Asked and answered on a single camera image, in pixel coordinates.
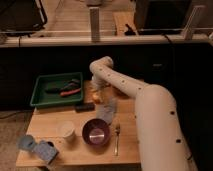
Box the small yellow apple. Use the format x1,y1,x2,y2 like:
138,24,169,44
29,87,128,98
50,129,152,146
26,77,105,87
92,93,103,104

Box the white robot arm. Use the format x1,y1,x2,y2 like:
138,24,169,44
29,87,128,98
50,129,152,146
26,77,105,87
89,56,199,171

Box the white plastic cup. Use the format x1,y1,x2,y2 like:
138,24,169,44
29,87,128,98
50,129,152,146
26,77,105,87
57,121,75,142

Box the small blue cup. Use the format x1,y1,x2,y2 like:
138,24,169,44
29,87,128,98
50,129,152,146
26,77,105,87
18,135,36,151

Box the red tool in tray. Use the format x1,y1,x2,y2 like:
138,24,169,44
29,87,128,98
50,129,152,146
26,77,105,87
60,88,81,97

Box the dark tool in tray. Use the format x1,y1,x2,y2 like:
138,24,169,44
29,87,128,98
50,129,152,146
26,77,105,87
45,79,80,94

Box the black rectangular block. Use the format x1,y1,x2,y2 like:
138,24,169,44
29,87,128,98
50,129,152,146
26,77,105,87
75,103,95,112

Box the grey blue cloth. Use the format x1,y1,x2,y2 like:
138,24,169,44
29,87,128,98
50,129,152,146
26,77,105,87
96,98,117,125

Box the green plastic tray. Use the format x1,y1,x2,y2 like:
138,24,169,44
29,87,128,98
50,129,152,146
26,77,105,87
30,72,84,108

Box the purple bowl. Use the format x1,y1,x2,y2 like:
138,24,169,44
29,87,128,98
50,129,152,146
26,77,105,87
82,118,110,147

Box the silver fork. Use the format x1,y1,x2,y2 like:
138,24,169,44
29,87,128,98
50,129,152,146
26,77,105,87
114,123,120,156

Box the white horizontal rail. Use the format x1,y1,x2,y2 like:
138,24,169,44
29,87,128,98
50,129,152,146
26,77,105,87
0,34,213,48

